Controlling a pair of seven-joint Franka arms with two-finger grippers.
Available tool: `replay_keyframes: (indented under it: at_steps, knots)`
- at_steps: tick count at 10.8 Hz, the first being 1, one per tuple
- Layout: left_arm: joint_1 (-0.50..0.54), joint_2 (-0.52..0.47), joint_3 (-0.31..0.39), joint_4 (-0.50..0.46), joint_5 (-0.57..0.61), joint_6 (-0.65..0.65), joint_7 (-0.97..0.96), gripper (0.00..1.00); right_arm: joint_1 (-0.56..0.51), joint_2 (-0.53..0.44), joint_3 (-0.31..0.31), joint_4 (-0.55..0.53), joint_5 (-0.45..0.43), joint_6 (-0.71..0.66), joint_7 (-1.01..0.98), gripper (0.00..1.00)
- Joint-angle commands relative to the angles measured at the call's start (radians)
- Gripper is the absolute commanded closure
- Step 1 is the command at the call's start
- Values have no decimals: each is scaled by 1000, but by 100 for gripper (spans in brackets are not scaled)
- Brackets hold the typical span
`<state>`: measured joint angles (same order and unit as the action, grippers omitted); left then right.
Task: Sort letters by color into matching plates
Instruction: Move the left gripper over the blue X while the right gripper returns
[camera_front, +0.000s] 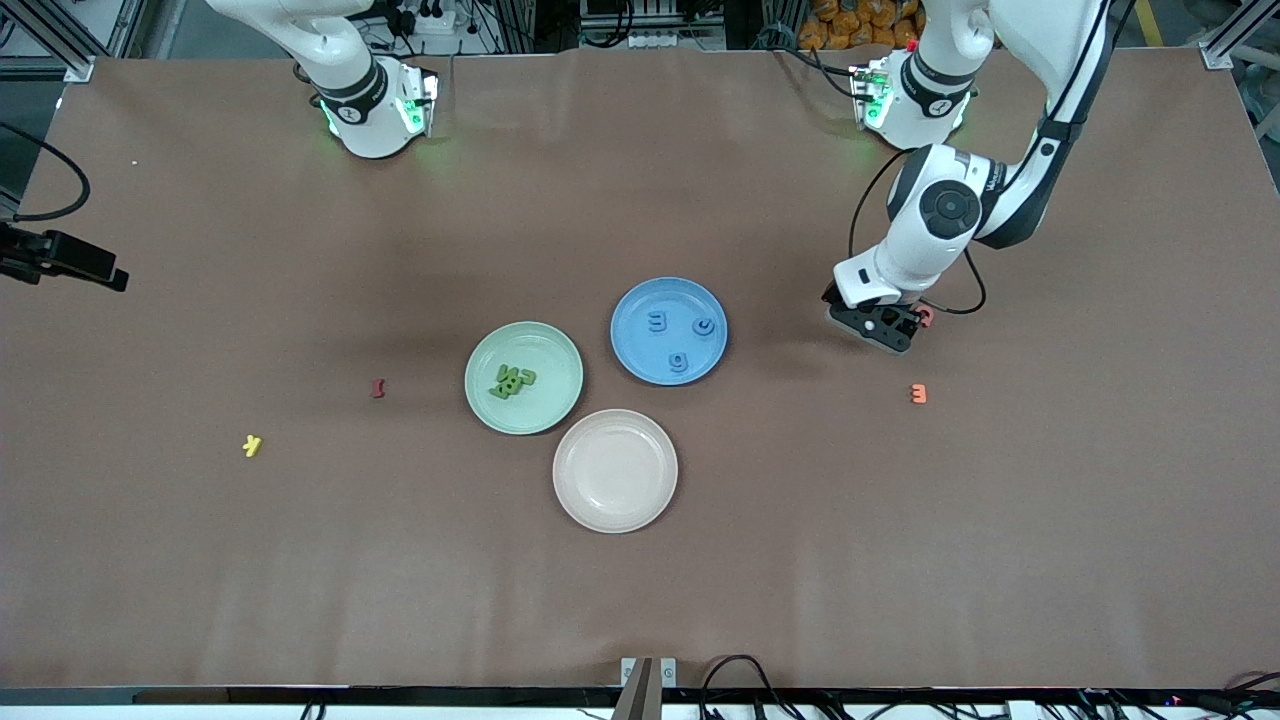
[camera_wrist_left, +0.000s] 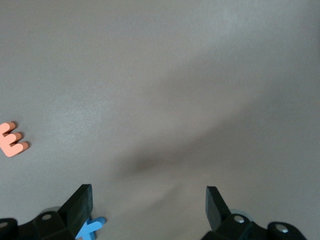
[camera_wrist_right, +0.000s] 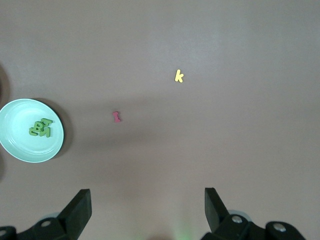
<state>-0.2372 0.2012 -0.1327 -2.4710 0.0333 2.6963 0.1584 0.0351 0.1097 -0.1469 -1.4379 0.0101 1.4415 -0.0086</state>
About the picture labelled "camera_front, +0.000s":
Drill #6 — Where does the blue plate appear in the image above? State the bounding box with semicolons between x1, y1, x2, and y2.
610;277;729;387

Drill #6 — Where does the pile of orange objects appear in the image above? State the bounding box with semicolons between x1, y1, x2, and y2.
800;0;923;49

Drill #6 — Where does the pale pink plate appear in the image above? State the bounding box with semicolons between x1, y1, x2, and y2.
552;408;679;534

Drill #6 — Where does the green plate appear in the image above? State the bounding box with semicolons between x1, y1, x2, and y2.
464;321;585;436

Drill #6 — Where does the brown table cover mat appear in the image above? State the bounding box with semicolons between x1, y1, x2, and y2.
0;45;1280;691

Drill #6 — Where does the white power strip with plugs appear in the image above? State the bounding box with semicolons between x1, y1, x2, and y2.
403;0;457;37

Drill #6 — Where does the black cable loop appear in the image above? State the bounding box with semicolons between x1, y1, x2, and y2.
698;654;801;720

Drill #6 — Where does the silver metal bracket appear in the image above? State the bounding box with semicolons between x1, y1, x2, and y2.
620;656;678;691

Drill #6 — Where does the brown wedge post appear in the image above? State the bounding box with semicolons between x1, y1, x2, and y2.
612;657;656;720

